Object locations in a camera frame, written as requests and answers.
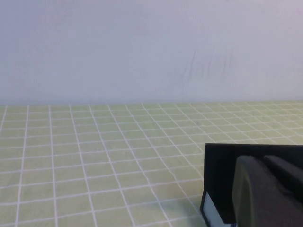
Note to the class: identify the green white-checked tablecloth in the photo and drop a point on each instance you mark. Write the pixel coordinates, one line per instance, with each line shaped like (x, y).
(94, 165)

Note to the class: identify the black glasses case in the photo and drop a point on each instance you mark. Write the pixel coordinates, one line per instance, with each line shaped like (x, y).
(220, 170)

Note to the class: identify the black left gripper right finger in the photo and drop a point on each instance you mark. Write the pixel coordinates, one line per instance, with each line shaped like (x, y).
(288, 179)

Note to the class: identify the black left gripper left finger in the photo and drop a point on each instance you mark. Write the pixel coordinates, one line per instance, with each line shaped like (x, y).
(255, 201)

